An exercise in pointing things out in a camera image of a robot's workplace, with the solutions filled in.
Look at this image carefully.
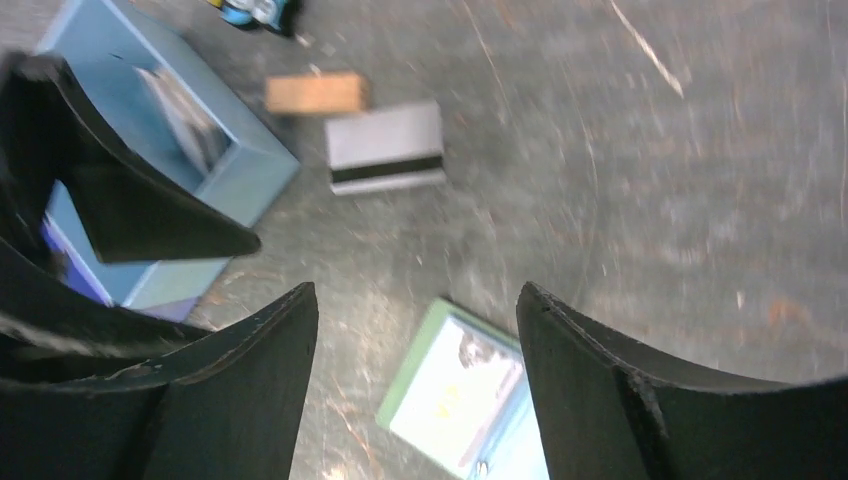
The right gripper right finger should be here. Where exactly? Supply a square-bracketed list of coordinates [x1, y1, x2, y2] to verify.
[516, 282, 847, 479]

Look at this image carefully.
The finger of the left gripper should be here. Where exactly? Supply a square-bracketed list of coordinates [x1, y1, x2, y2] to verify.
[1, 242, 211, 383]
[1, 51, 261, 264]

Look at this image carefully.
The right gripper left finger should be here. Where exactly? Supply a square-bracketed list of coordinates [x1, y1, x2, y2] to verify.
[1, 282, 319, 479]

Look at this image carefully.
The stack of credit cards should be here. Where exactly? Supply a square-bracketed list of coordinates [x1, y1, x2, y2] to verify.
[134, 66, 230, 174]

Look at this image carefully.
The blue three-compartment organizer tray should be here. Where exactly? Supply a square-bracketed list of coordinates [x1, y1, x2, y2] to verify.
[38, 1, 300, 322]

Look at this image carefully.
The green card holder wallet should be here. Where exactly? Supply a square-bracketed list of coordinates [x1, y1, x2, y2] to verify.
[376, 298, 549, 479]

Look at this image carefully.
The silver magnetic stripe card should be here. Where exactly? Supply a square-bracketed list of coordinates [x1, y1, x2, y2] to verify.
[325, 100, 447, 196]

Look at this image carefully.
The silver VIP card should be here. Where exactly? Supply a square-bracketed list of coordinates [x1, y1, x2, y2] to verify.
[385, 315, 524, 479]

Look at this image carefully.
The small wooden block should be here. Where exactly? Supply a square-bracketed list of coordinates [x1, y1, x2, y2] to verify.
[264, 71, 369, 115]

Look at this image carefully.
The black blue owl toy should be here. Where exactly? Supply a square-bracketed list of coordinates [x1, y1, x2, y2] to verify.
[207, 0, 304, 38]

